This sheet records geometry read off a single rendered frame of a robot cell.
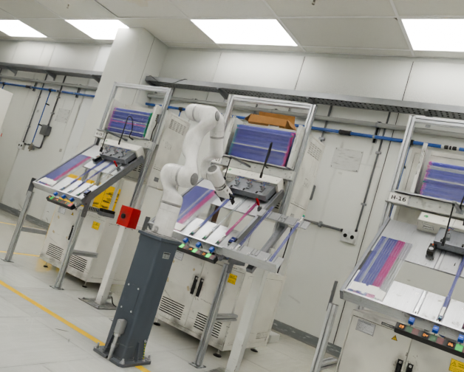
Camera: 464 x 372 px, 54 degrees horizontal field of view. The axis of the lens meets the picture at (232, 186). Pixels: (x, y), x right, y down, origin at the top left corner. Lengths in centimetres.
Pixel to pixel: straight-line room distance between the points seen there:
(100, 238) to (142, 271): 152
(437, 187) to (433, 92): 200
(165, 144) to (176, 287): 150
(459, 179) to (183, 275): 194
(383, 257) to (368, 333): 45
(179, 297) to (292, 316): 166
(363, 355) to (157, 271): 125
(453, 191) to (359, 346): 105
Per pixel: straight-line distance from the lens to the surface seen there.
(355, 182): 472
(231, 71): 590
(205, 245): 298
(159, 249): 256
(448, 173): 300
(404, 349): 280
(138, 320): 264
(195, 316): 336
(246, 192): 328
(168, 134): 438
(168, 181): 265
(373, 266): 269
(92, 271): 414
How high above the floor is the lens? 88
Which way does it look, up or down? 5 degrees up
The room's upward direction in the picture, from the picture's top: 17 degrees clockwise
